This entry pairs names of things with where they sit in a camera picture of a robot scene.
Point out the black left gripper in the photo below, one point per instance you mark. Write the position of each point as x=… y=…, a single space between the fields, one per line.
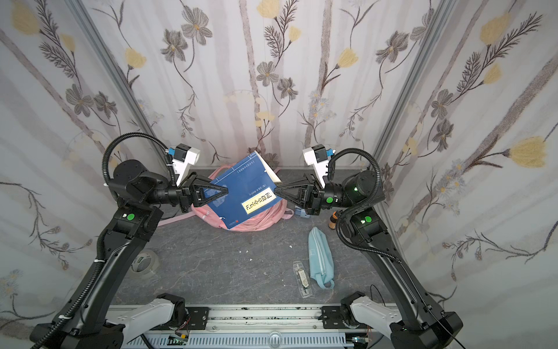
x=185 y=192

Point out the blue paperback book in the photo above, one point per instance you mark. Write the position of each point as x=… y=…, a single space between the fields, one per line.
x=251 y=185

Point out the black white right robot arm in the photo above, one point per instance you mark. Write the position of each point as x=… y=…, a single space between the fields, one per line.
x=417 y=321

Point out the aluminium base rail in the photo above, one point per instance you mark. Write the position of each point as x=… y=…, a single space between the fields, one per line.
x=275 y=326

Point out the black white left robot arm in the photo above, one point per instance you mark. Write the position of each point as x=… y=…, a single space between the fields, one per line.
x=139 y=194

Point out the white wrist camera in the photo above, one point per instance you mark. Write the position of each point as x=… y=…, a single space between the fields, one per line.
x=183 y=157
x=318 y=158

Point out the light blue pencil case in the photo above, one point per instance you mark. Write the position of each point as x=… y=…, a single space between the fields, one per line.
x=320 y=259

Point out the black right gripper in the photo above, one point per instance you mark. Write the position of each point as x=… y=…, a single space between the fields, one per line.
x=314 y=197

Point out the small orange-capped bottle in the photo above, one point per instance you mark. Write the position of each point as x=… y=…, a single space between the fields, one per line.
x=333 y=221

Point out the pink school backpack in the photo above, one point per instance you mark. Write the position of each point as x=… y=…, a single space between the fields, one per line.
x=255 y=224

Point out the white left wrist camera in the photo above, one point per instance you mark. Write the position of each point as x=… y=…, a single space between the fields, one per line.
x=183 y=157

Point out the clear tape roll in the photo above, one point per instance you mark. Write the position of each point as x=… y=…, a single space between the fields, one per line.
x=145 y=265

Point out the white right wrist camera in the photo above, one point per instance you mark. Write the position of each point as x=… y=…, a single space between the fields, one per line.
x=318 y=158

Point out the clear plastic stapler box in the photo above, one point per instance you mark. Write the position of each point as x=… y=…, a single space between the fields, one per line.
x=302 y=280

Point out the blue pencil sharpener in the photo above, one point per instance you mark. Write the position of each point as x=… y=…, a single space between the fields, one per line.
x=301 y=212

